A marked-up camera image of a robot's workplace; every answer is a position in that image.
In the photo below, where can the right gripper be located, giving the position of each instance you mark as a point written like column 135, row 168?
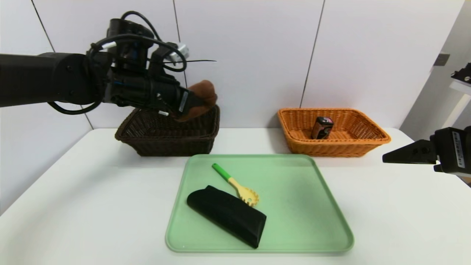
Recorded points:
column 455, row 148

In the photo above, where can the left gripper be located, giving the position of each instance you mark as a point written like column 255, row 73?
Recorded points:
column 183, row 103

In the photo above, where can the brown towel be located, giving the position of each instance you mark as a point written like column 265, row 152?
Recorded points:
column 204, row 92

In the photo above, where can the small black pink snack box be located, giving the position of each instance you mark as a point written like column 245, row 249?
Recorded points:
column 322, row 129

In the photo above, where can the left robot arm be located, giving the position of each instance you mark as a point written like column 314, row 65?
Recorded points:
column 44, row 77

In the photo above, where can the dark brown wicker basket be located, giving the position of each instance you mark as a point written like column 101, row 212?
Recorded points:
column 165, row 147

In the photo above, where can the orange wicker basket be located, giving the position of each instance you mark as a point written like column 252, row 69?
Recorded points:
column 331, row 149

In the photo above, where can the green plastic tray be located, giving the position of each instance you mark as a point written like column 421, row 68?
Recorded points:
column 294, row 221

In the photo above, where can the white door frame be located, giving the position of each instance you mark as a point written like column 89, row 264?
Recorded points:
column 452, row 114

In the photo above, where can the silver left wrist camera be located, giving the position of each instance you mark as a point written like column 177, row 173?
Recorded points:
column 180, row 49

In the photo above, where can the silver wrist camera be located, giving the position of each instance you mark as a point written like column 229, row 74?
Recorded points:
column 180, row 49
column 463, row 73

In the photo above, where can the black left camera bracket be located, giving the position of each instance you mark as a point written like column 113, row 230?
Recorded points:
column 158, row 62

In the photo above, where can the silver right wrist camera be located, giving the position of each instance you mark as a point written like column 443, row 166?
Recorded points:
column 463, row 73

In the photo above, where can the gray wall plate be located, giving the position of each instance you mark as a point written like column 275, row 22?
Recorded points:
column 440, row 60

